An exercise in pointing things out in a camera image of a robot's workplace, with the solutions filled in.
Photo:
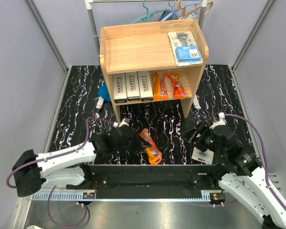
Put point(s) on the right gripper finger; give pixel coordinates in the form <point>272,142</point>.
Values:
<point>191,133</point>
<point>193,139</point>

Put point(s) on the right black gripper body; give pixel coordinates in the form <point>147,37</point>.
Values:
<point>206,138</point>

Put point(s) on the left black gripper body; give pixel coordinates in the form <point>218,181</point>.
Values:
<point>134,143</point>

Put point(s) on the orange candy bag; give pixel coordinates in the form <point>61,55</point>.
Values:
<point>178,89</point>
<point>154,154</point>
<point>159,87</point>

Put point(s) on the blue razor blister pack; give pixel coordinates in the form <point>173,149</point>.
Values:
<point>203,157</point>

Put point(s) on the white Harry's box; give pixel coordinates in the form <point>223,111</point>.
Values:
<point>119,88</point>
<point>132,86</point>
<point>145,86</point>

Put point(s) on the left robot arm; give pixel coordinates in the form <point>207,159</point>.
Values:
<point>32,171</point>

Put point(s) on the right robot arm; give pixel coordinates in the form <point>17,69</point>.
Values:
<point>241,174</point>

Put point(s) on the blue object behind shelf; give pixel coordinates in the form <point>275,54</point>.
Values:
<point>104,93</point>

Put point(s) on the razor blister pack on shelf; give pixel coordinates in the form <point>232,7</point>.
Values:
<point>185,49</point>

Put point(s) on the wooden two-tier shelf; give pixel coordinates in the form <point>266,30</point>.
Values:
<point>146,47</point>

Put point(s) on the white rack foot right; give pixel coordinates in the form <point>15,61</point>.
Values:
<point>196,103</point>

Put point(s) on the white rack foot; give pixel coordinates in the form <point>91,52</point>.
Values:
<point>100,103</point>
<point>196,103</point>

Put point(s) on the white rack foot left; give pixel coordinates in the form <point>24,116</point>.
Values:
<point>100,103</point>

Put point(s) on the teal clothes hanger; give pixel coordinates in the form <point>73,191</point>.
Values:
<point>148,15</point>

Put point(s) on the blue clothes hanger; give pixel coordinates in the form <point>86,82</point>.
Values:
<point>171,14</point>

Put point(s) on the wooden clothes hanger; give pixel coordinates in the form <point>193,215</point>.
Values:
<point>200,7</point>

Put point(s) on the metal clothes rack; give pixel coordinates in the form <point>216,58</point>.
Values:
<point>92,13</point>

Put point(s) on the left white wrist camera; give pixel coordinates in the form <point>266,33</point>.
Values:
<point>124,122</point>

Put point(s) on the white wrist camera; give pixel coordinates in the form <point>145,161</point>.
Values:
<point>124,122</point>
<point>218,120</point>

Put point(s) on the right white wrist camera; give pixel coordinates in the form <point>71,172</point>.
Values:
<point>218,120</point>

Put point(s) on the slotted cable duct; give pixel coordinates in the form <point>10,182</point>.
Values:
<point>64,196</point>

